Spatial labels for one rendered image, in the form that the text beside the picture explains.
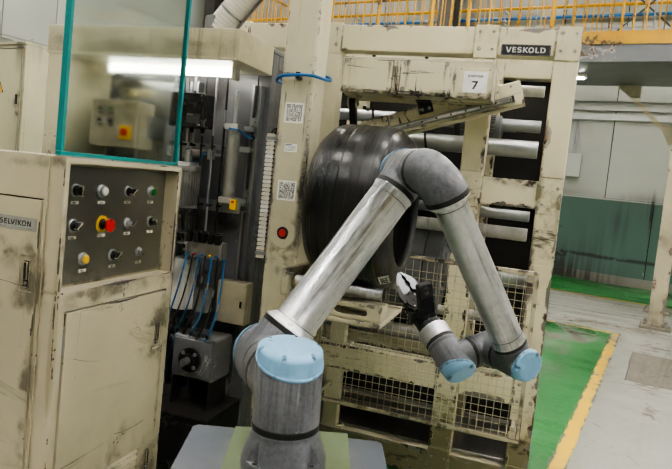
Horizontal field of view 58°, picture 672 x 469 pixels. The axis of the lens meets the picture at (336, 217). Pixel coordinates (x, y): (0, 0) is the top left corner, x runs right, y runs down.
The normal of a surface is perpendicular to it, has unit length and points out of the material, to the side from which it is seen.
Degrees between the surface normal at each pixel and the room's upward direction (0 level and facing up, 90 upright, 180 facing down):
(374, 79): 90
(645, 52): 90
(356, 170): 64
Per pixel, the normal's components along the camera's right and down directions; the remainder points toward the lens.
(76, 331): 0.94, 0.11
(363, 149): -0.18, -0.63
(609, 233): -0.48, 0.00
